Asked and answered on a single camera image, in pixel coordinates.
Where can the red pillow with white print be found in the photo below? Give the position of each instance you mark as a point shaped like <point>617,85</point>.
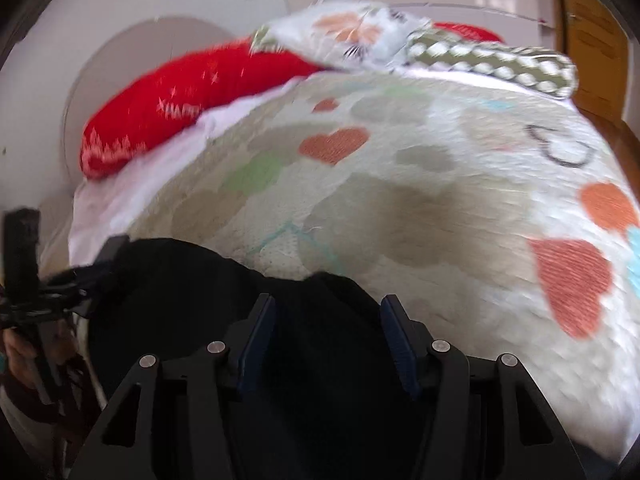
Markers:
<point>165,105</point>

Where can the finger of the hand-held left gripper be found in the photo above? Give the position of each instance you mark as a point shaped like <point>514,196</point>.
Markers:
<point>102,262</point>

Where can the green white checkered pillow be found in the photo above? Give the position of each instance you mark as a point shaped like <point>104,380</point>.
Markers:
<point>500,62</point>

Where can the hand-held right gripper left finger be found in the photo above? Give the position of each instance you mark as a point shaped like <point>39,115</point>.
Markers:
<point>256,345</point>

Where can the white bed sheet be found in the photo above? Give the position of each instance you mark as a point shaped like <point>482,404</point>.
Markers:
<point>150,170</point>

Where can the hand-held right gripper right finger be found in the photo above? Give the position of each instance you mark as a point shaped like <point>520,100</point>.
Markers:
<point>400,345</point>

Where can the black pants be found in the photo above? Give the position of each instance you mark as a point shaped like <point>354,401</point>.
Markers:
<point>200,300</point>

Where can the white rounded headboard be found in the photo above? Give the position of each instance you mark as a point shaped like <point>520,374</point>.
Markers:
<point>110,55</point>

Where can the plain red pillow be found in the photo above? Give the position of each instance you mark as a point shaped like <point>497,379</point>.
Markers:
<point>470,31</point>

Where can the white floral pillow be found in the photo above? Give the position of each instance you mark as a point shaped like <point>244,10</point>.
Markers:
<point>345,30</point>

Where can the person's left hand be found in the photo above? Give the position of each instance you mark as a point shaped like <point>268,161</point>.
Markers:
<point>15,355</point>

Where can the heart print blanket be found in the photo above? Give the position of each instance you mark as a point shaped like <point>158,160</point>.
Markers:
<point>400,185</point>

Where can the wooden door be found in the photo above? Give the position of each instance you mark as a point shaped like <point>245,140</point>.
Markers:
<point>595,40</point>

